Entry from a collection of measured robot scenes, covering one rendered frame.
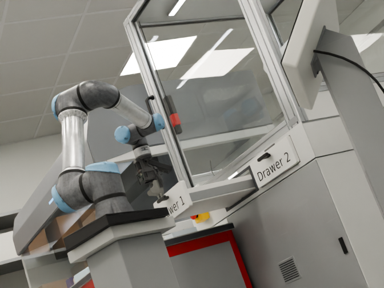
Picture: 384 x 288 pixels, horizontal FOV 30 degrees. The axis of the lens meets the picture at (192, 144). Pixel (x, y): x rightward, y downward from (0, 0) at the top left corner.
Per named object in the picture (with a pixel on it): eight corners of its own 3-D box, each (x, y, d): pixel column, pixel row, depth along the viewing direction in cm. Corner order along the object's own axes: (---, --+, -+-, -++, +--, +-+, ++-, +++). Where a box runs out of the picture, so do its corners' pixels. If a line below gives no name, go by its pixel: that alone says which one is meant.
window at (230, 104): (288, 118, 275) (205, -87, 300) (194, 193, 345) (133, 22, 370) (289, 118, 275) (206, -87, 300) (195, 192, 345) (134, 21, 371)
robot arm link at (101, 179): (115, 191, 248) (105, 155, 252) (83, 204, 253) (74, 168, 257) (132, 193, 259) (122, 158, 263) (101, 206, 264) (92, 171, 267)
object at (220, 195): (190, 203, 281) (185, 188, 283) (164, 222, 302) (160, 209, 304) (271, 184, 302) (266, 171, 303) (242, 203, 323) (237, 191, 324)
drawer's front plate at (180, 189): (189, 206, 279) (180, 180, 282) (160, 228, 302) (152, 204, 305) (193, 205, 280) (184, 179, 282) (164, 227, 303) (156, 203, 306)
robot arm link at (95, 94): (100, 66, 278) (163, 112, 318) (77, 78, 282) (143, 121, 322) (104, 91, 273) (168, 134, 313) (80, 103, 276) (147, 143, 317)
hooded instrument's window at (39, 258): (122, 246, 365) (95, 165, 377) (37, 314, 512) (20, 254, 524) (295, 202, 423) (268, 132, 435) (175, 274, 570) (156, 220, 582)
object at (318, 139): (315, 156, 262) (300, 121, 266) (197, 236, 346) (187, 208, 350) (482, 120, 310) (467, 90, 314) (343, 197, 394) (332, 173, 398)
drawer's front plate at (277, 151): (296, 162, 269) (286, 135, 272) (258, 188, 293) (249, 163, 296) (300, 161, 270) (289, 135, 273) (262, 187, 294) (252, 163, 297)
